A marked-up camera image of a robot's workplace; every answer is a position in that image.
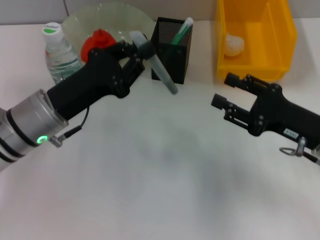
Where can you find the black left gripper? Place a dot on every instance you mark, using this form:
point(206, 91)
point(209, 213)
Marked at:
point(90, 80)

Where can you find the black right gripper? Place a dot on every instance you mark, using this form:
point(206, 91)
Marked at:
point(282, 112)

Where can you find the grey marker pen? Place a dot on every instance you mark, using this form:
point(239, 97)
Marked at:
point(162, 72)

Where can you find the red-orange toy orange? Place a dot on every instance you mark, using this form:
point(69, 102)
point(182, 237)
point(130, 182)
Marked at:
point(98, 40)

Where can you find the white paper ball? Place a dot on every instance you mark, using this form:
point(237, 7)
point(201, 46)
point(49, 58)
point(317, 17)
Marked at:
point(233, 46)

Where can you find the green utility knife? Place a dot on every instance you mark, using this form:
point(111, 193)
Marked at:
point(182, 32)

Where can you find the clear water bottle green label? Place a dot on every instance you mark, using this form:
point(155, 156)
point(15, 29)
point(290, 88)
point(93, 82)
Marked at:
point(60, 57)

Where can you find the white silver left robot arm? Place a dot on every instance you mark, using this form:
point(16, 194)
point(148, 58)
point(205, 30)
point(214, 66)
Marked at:
point(27, 127)

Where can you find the translucent wavy fruit plate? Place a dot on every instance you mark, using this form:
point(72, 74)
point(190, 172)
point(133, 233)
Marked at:
point(112, 17)

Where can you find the black mesh pen holder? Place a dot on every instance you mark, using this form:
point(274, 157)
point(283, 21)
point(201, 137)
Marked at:
point(180, 67)

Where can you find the yellow plastic storage bin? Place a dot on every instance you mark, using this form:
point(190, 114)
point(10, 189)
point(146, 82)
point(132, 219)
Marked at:
point(275, 57)

